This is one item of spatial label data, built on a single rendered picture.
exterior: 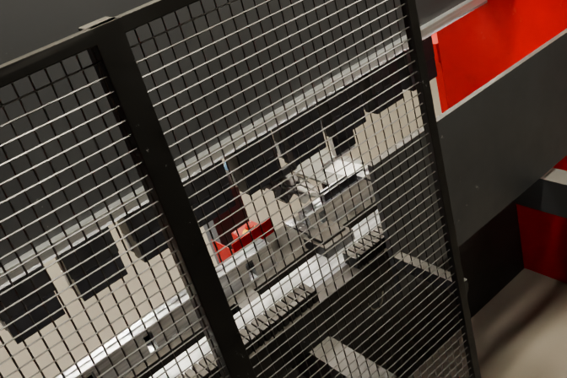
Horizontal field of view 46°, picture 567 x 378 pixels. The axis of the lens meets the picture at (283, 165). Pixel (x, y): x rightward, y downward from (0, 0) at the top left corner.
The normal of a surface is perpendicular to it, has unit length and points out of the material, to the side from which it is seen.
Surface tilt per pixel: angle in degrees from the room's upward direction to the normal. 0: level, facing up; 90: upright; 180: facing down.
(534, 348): 0
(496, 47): 90
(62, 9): 90
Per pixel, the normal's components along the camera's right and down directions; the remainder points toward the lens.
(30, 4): 0.62, 0.21
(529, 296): -0.26, -0.86
